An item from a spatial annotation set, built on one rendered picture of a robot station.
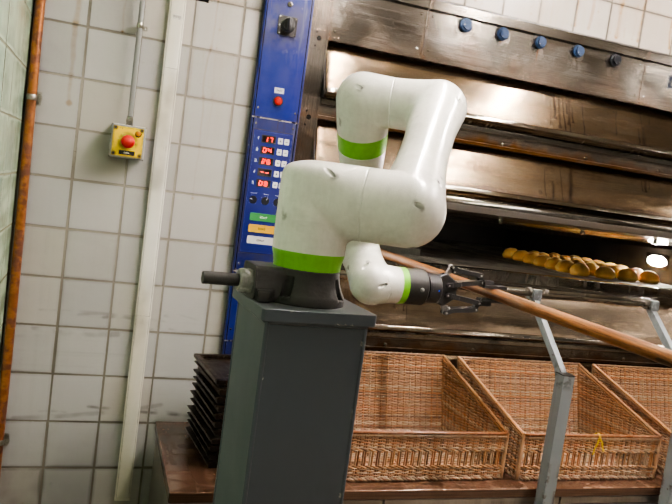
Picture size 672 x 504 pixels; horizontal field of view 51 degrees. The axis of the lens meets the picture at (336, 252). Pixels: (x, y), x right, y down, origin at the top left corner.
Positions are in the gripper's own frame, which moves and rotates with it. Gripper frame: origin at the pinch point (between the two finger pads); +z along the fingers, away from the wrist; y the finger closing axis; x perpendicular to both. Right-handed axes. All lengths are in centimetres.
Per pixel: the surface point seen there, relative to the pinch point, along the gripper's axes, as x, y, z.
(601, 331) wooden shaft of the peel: 43.5, -0.2, -1.0
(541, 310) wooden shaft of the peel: 23.2, -0.3, -1.1
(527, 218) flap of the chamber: -54, -20, 44
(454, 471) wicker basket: -20, 58, 10
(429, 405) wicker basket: -62, 51, 21
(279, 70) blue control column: -67, -57, -48
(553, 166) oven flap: -71, -41, 64
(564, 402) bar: -8.8, 31.8, 36.2
